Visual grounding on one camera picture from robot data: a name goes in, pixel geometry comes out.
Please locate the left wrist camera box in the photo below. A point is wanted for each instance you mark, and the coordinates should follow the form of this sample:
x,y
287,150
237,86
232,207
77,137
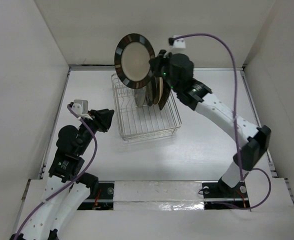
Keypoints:
x,y
79,107

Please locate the wire dish rack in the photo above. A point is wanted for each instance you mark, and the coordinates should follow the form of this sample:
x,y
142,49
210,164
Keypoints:
x,y
146,122

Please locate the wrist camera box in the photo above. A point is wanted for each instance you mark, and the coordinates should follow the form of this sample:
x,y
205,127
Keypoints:
x,y
175,42
79,107

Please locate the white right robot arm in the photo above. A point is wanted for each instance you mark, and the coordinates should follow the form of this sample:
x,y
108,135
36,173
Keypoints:
x,y
177,70

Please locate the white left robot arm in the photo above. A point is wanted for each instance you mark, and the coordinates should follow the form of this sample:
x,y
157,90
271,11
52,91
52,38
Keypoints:
x,y
68,183

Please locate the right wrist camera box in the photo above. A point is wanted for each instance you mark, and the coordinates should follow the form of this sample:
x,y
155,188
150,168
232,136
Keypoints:
x,y
175,42

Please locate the beige floral round plate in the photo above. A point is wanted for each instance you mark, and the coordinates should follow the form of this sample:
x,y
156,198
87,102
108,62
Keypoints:
x,y
159,90

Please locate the grey deer round plate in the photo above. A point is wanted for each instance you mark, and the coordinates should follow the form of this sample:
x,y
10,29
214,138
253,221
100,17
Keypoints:
x,y
140,97

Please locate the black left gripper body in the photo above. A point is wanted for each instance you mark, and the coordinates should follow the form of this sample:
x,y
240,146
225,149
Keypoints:
x,y
96,122

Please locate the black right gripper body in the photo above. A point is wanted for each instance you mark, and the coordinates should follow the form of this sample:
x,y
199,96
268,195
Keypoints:
x,y
163,67

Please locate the black striped rim plate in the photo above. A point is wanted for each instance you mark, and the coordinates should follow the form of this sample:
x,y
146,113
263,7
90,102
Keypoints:
x,y
131,60

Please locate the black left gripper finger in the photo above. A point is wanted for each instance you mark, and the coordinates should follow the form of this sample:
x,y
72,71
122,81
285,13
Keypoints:
x,y
105,122
96,113

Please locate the brown rim cream plate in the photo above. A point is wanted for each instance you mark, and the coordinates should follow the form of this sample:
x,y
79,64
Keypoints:
x,y
151,91

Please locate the black floral square plate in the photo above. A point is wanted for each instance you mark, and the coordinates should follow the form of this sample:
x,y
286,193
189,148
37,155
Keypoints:
x,y
166,91

